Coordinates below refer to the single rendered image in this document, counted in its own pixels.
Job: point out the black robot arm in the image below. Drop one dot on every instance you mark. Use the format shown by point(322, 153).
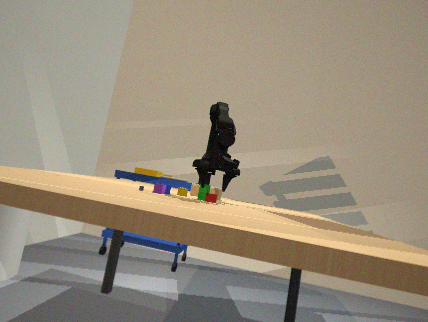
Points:
point(223, 125)

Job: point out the purple block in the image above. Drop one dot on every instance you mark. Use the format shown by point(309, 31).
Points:
point(159, 188)

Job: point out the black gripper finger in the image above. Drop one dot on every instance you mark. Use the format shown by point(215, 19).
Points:
point(202, 175)
point(226, 181)

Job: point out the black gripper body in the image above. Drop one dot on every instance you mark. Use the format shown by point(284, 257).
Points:
point(199, 163)

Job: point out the red block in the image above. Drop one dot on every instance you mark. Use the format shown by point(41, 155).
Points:
point(210, 197)

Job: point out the blue block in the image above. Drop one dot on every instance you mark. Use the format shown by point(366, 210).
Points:
point(168, 188)

